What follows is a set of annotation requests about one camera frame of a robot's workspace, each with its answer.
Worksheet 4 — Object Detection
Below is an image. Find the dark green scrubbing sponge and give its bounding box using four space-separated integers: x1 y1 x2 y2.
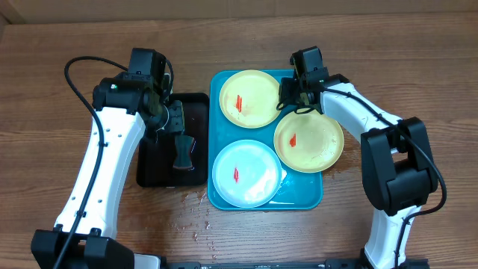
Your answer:
173 134 195 170

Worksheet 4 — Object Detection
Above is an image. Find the yellow plate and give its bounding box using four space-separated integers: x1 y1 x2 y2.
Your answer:
273 111 344 173
219 69 280 129

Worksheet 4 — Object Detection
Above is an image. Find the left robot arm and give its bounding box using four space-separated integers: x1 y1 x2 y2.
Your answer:
31 48 184 268

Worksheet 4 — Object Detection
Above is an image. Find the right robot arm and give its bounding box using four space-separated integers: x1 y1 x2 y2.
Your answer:
276 46 447 268

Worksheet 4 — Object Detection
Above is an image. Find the black plastic tray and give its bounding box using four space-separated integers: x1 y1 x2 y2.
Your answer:
137 93 209 188

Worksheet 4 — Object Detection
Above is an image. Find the teal plastic tray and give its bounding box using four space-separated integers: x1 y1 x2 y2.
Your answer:
208 70 323 211

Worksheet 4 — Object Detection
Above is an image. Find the light blue plate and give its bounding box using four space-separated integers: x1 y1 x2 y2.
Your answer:
211 140 282 208

